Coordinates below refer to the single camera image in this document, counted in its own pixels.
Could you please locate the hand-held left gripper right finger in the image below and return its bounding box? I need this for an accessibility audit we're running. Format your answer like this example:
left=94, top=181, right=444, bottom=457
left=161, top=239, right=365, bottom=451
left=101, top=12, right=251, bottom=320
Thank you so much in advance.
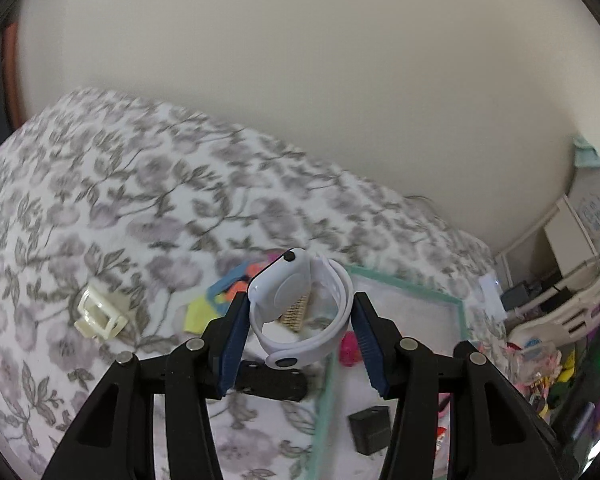
left=352, top=291, right=566, bottom=480

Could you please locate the white smartwatch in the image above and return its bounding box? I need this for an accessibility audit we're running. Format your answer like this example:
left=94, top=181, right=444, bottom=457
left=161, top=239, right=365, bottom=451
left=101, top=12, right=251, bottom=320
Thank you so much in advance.
left=247, top=247, right=356, bottom=372

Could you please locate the black charger adapter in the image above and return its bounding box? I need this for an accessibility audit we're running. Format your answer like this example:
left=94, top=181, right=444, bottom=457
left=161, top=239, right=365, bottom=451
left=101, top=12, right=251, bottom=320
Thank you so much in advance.
left=348, top=406, right=392, bottom=456

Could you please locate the pink plastic clutter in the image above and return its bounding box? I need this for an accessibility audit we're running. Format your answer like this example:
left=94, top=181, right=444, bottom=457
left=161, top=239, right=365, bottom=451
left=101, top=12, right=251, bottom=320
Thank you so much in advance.
left=505, top=320, right=581, bottom=411

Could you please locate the yellow toy key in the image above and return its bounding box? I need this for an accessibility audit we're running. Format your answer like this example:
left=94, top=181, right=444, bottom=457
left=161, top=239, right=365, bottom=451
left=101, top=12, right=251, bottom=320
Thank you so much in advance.
left=182, top=294, right=228, bottom=336

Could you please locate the white tray with green rim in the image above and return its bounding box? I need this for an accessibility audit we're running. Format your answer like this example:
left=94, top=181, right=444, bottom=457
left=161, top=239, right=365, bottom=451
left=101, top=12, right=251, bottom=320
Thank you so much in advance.
left=307, top=262, right=468, bottom=480

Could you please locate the white charger block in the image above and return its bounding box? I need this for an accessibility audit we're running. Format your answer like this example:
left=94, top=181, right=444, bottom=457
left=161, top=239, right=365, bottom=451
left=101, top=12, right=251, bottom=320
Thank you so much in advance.
left=477, top=272, right=508, bottom=321

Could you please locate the reddish brown wooden post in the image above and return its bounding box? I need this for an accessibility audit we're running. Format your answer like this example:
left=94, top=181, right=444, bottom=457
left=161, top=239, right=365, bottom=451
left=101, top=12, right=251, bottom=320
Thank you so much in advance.
left=2, top=20, right=26, bottom=128

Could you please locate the cream plastic hair clip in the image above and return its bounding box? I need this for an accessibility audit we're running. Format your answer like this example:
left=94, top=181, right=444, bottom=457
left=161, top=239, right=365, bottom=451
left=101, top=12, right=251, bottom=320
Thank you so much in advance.
left=76, top=285, right=131, bottom=341

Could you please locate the teal cloth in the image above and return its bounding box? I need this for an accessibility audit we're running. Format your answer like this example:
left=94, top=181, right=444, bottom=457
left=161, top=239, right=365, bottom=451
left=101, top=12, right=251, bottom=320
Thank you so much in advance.
left=572, top=132, right=600, bottom=168

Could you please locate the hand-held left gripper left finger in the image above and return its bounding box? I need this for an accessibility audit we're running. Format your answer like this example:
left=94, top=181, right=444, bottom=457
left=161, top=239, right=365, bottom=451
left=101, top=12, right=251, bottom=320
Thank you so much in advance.
left=40, top=290, right=251, bottom=480

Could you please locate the black power bank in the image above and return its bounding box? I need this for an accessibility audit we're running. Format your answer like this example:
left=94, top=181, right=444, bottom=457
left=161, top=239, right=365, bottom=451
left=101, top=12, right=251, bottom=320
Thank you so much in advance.
left=500, top=282, right=531, bottom=311

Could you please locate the pink toy scooter with doll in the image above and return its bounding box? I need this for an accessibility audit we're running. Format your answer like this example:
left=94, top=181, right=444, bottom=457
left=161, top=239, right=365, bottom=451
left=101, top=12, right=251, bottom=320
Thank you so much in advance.
left=341, top=331, right=363, bottom=367

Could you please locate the floral grey white blanket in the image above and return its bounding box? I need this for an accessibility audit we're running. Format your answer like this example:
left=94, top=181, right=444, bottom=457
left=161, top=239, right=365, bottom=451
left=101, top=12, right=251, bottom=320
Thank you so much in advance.
left=0, top=87, right=511, bottom=480

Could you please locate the white desk shelf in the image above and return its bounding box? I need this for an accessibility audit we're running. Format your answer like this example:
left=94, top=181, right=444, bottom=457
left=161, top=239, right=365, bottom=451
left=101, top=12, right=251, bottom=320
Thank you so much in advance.
left=495, top=195, right=600, bottom=351

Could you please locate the black toy car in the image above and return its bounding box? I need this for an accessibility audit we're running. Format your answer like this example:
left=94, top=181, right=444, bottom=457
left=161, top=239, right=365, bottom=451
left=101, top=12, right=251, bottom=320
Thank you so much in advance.
left=235, top=359, right=308, bottom=402

